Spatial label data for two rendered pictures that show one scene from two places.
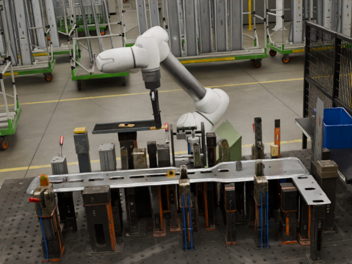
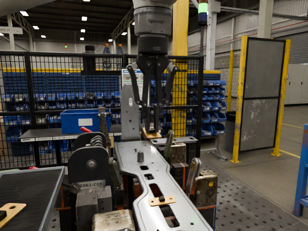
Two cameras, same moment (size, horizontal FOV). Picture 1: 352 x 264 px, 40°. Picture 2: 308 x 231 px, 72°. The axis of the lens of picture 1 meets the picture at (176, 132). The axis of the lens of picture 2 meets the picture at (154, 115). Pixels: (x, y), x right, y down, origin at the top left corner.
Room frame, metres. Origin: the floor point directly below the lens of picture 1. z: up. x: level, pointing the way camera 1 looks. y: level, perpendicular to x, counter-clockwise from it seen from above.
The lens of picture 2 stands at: (2.38, 0.62, 1.38)
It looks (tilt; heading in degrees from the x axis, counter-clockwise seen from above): 10 degrees down; 256
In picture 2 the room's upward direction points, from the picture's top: straight up
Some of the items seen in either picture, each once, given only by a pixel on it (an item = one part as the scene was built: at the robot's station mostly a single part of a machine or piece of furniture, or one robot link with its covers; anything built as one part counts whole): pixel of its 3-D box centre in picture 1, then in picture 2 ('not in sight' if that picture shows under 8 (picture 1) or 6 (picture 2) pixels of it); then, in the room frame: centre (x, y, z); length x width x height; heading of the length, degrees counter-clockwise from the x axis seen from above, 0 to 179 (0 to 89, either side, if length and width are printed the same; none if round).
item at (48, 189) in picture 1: (49, 222); not in sight; (2.02, 0.62, 0.88); 0.15 x 0.11 x 0.36; 0
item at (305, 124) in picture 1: (336, 144); (96, 131); (2.41, -0.86, 1.01); 0.90 x 0.22 x 0.03; 0
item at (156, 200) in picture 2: (171, 173); (162, 199); (2.21, 0.04, 1.01); 0.08 x 0.04 x 0.01; 0
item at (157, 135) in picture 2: (158, 127); (151, 131); (2.25, 0.08, 1.24); 0.08 x 0.04 x 0.01; 87
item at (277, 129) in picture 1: (276, 163); not in sight; (2.36, -0.53, 0.95); 0.03 x 0.01 x 0.50; 90
